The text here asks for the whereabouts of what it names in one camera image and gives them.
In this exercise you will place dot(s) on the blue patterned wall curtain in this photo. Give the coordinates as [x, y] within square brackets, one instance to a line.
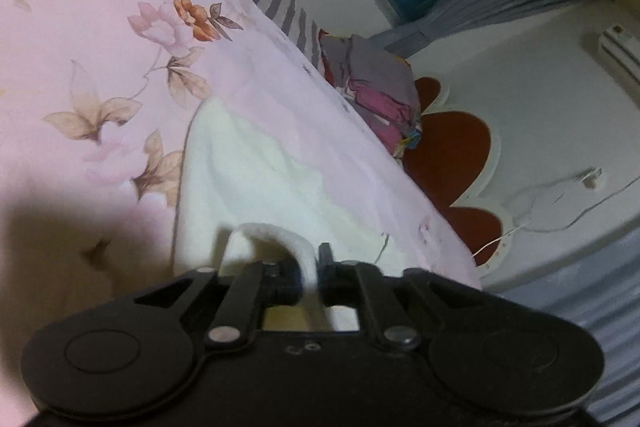
[590, 307]

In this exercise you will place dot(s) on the pink floral bed sheet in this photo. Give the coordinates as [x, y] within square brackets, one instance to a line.
[100, 82]

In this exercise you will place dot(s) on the grey striped cloth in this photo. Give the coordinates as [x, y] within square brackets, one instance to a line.
[292, 17]

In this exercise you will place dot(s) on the red and white headboard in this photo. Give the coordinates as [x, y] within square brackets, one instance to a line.
[455, 147]

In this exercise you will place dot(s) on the pile of folded clothes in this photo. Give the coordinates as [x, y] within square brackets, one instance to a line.
[380, 92]

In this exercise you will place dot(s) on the white air conditioner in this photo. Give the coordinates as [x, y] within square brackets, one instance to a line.
[622, 52]

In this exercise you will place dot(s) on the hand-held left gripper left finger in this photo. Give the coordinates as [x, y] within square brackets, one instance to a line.
[280, 279]

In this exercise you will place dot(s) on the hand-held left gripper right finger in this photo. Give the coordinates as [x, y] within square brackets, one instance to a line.
[334, 279]

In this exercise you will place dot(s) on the white knit sweater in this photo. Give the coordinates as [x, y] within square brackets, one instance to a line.
[240, 167]

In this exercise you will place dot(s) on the white wall charger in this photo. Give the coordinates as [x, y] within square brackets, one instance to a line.
[592, 177]

